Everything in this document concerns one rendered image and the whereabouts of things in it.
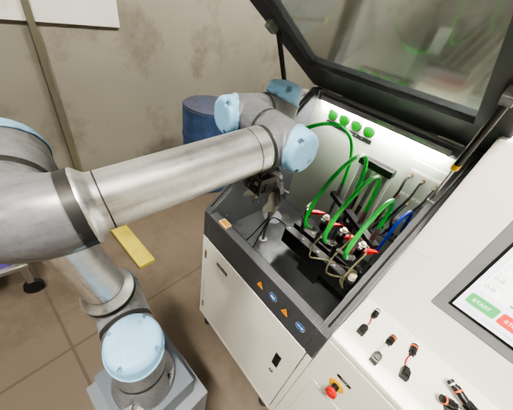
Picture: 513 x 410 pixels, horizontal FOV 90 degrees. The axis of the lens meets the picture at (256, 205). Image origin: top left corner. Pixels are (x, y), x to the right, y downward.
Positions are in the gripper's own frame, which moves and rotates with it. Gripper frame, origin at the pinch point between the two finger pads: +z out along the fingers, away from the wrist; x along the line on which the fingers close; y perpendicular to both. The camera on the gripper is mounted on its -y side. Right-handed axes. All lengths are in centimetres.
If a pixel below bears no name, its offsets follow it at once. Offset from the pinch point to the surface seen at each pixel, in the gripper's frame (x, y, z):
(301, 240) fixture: 4.0, -24.0, 25.4
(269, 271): 6.4, -4.2, 28.3
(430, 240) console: 38.2, -31.2, -2.3
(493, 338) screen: 63, -28, 10
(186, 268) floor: -74, -13, 123
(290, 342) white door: 26, -2, 48
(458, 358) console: 62, -25, 22
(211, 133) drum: -147, -80, 54
